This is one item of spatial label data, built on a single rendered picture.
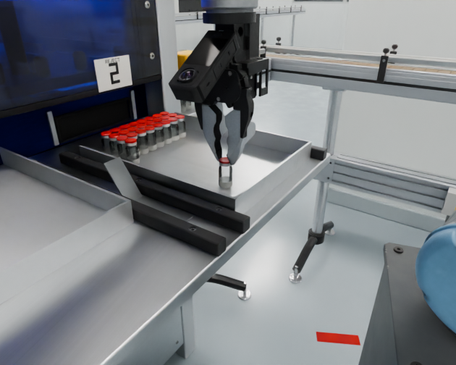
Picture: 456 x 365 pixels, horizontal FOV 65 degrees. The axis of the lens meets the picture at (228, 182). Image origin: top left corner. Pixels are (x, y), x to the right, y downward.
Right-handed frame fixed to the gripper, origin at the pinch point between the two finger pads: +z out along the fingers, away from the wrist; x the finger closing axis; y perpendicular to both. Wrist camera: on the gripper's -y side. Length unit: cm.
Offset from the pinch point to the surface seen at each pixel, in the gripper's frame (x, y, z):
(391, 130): 2, 157, 41
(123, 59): 30.4, 8.9, -11.2
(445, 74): -21, 96, 1
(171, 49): 30.6, 23.6, -11.5
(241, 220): -8.7, -8.6, 3.8
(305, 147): -6.7, 16.5, 2.5
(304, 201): 42, 148, 93
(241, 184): -1.6, 2.7, 5.5
